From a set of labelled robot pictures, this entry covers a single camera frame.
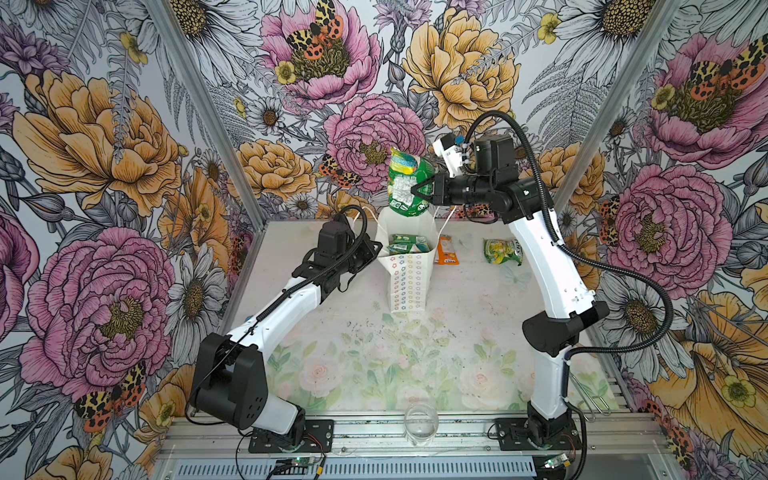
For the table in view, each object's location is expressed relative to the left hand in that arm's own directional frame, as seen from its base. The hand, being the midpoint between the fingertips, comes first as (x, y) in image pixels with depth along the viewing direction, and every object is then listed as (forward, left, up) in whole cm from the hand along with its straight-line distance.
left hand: (383, 252), depth 83 cm
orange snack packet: (+17, -22, -20) cm, 34 cm away
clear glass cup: (-37, -9, -24) cm, 45 cm away
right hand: (0, -8, +19) cm, 20 cm away
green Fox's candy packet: (+3, -7, -1) cm, 8 cm away
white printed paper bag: (-4, -7, -6) cm, 10 cm away
